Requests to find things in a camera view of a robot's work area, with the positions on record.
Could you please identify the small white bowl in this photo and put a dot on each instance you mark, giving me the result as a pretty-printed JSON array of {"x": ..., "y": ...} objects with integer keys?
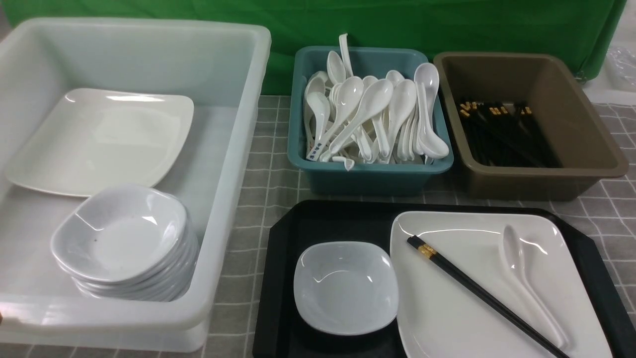
[{"x": 346, "y": 288}]

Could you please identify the black chopsticks gold band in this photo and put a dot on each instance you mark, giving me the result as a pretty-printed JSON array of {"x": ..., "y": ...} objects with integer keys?
[{"x": 449, "y": 268}]

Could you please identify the white square plate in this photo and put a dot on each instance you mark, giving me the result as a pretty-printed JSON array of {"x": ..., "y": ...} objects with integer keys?
[
  {"x": 96, "y": 138},
  {"x": 439, "y": 318}
]

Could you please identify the white ceramic soup spoon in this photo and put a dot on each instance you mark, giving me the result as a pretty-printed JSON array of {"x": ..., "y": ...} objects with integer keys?
[{"x": 514, "y": 262}]

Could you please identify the white square plate in bin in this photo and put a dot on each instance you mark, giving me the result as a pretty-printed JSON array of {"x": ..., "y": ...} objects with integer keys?
[{"x": 96, "y": 138}]

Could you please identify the grey checked tablecloth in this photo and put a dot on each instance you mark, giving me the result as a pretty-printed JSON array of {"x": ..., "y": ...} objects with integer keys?
[{"x": 605, "y": 213}]

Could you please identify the pile of white soup spoons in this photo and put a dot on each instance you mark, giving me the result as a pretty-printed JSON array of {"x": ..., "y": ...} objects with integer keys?
[{"x": 384, "y": 118}]

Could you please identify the large white plastic bin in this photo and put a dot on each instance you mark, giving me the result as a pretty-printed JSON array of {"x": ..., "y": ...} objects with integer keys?
[{"x": 221, "y": 67}]

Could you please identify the bundle of black chopsticks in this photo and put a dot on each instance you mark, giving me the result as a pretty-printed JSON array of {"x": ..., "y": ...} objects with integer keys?
[{"x": 505, "y": 135}]

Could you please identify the stack of white bowls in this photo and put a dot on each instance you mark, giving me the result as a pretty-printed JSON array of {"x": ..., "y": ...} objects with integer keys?
[{"x": 128, "y": 242}]

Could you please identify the brown plastic chopstick bin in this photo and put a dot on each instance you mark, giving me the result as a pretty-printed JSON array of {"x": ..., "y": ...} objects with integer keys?
[{"x": 573, "y": 128}]

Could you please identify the green backdrop cloth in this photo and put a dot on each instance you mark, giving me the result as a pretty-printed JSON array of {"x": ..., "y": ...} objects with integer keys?
[{"x": 576, "y": 31}]

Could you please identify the clear plastic bag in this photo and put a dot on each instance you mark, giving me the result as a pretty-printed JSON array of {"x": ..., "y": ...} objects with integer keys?
[{"x": 621, "y": 68}]

